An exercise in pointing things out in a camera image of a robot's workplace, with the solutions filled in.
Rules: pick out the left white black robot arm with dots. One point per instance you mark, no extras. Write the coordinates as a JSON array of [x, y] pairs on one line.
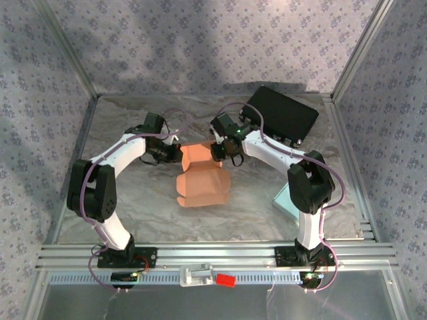
[[123, 153]]

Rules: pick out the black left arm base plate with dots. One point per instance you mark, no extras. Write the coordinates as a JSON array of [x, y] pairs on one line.
[[150, 256]]

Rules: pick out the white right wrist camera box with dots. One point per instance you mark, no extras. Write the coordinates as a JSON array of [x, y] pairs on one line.
[[217, 136]]

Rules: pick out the black right controller board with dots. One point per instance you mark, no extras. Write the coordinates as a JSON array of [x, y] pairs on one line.
[[310, 278]]

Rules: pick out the aluminium mounting rail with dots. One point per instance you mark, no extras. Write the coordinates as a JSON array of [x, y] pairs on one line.
[[217, 255]]

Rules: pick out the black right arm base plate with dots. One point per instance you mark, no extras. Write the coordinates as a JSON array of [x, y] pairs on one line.
[[283, 256]]

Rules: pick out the aluminium frame post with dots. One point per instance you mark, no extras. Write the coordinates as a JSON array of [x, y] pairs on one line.
[[358, 50]]

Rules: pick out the aluminium table side rail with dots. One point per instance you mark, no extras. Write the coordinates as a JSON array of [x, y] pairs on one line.
[[338, 133], [86, 133]]

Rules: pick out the black hard case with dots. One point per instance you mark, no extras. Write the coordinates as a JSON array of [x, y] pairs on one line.
[[287, 113]]

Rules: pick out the light blue paper box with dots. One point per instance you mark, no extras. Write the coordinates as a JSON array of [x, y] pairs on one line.
[[285, 203]]

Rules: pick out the black controller board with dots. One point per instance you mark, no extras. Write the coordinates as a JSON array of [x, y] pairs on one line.
[[310, 278], [123, 277]]

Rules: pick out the red plastic block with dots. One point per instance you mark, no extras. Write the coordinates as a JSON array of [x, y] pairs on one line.
[[226, 280]]

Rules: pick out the white plastic bracket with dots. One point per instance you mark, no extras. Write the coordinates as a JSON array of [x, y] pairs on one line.
[[195, 275]]

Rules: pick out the orange brown paper box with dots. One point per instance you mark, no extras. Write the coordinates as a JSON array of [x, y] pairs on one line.
[[203, 186]]

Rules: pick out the grey metal panel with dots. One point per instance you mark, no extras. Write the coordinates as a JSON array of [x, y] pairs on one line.
[[213, 303]]

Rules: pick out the black left controller board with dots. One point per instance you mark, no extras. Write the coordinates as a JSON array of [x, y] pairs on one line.
[[123, 277]]

